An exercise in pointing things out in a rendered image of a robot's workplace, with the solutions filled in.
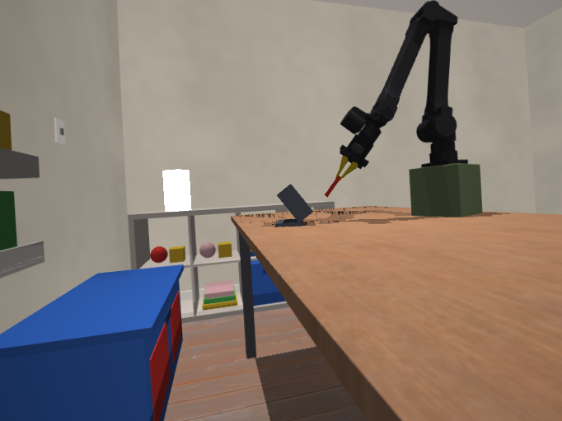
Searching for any grey sloped panel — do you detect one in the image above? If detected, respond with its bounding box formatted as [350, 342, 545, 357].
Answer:
[275, 184, 313, 227]

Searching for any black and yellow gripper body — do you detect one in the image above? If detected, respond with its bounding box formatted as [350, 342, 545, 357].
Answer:
[340, 145, 369, 169]

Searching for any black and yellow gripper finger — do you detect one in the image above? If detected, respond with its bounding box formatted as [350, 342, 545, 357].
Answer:
[340, 161, 358, 181]
[335, 155, 348, 178]

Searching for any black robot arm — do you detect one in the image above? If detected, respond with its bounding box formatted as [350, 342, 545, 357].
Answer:
[340, 0, 468, 167]

